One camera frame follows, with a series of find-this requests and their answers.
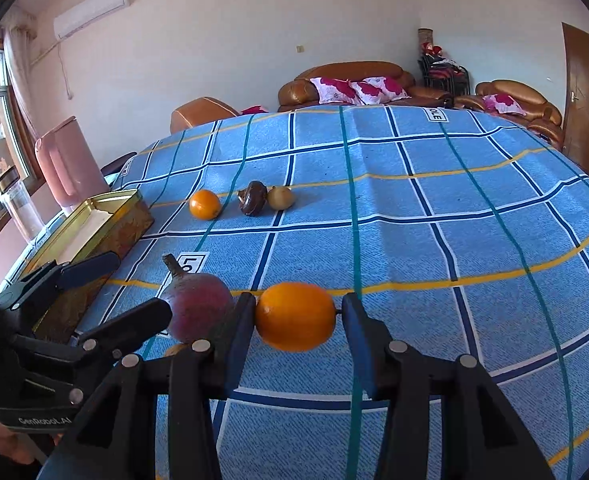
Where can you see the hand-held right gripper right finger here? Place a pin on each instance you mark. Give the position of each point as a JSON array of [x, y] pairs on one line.
[[362, 340]]

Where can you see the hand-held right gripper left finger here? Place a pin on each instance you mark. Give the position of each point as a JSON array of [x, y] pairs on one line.
[[239, 340]]

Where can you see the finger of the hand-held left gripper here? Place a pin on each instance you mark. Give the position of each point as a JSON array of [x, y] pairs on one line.
[[134, 321], [89, 266]]

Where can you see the gold metal tin box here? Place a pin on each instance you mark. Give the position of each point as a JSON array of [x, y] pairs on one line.
[[119, 220]]

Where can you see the small orange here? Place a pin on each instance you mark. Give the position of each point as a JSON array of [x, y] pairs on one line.
[[205, 204], [294, 317]]

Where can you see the dark brown mangosteen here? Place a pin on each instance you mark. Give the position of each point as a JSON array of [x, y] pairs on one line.
[[253, 198]]

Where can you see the person's left hand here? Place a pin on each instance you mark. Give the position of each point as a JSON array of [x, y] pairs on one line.
[[9, 447]]

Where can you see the clear glass water bottle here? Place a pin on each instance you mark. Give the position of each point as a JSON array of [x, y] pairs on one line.
[[22, 210]]

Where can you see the pink electric kettle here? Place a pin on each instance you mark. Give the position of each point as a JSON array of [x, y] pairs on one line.
[[74, 160]]

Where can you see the dark side table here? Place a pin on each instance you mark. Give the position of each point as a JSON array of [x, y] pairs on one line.
[[117, 162]]

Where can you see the blue checked cloth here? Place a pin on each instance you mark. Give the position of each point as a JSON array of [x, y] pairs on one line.
[[424, 210]]

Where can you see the brown leather recliner chair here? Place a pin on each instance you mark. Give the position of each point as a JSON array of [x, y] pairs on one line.
[[199, 110]]

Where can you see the pink curtain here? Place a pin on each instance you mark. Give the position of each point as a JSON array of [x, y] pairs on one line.
[[17, 70]]

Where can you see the red flowered cushion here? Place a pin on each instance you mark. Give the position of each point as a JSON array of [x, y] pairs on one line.
[[254, 109]]

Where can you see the white pillow with red flowers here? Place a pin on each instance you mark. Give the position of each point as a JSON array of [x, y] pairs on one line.
[[334, 89], [382, 87], [501, 104]]

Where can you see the white air conditioner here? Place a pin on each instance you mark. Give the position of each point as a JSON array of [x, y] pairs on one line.
[[89, 10]]

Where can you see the brown leather sofa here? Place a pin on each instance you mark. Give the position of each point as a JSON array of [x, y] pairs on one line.
[[354, 69]]

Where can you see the stacked dark chairs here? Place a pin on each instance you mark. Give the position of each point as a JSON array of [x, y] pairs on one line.
[[444, 75]]

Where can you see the brown leather armchair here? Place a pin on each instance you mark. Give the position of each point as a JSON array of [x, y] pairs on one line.
[[514, 87]]

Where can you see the tall brown vase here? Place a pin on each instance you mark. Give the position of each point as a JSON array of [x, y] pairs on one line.
[[425, 37]]

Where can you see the brown wooden door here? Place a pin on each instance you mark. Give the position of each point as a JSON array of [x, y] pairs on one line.
[[584, 100]]

